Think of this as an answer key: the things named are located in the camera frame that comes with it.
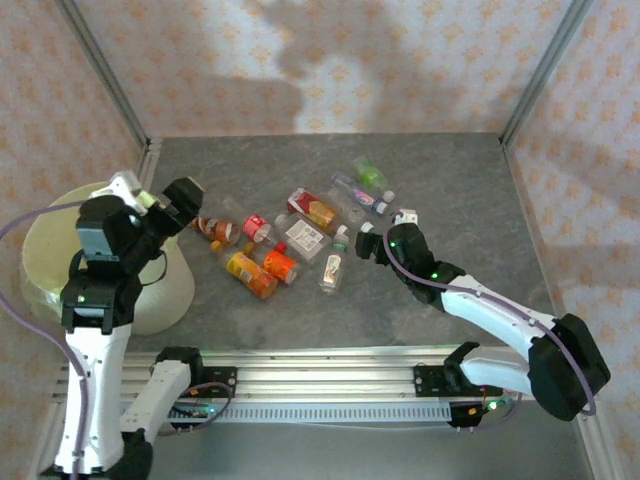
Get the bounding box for green cap colourful label bottle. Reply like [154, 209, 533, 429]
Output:
[317, 234, 351, 296]

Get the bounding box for brown coffee label bottle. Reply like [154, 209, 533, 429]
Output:
[191, 214, 242, 246]

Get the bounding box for purple label plastic bottle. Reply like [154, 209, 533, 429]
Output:
[332, 171, 390, 215]

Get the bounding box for green label plastic bottle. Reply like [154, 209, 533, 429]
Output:
[352, 157, 397, 204]

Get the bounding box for yellow cap orange bottle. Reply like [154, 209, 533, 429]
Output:
[209, 239, 280, 301]

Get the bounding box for translucent green bin liner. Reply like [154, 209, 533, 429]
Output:
[18, 180, 101, 321]

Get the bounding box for cream round waste bin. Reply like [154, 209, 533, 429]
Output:
[18, 180, 197, 337]

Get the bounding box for clear bottle white label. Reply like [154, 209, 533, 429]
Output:
[274, 212, 334, 264]

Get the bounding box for red orange juice bottle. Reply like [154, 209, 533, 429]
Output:
[286, 186, 350, 237]

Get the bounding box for clear bottle red label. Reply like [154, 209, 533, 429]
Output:
[222, 196, 276, 240]

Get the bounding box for orange label red cap bottle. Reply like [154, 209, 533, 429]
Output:
[262, 241, 303, 285]

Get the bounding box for small circuit board green LED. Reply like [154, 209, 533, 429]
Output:
[464, 397, 516, 421]
[172, 403, 221, 421]

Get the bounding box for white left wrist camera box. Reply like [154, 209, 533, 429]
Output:
[102, 171, 154, 216]

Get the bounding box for aluminium table edge rail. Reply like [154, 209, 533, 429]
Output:
[499, 139, 571, 351]
[137, 138, 164, 181]

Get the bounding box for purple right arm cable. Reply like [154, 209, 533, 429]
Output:
[382, 212, 599, 431]

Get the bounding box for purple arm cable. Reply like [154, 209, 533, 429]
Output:
[382, 212, 599, 431]
[0, 202, 236, 480]

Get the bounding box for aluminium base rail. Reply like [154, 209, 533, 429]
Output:
[52, 344, 600, 401]

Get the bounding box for aluminium frame post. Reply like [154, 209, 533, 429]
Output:
[499, 0, 596, 146]
[53, 0, 152, 147]

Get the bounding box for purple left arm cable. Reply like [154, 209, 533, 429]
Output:
[0, 202, 236, 480]

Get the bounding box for grey slotted cable duct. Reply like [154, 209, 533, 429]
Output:
[149, 402, 454, 425]

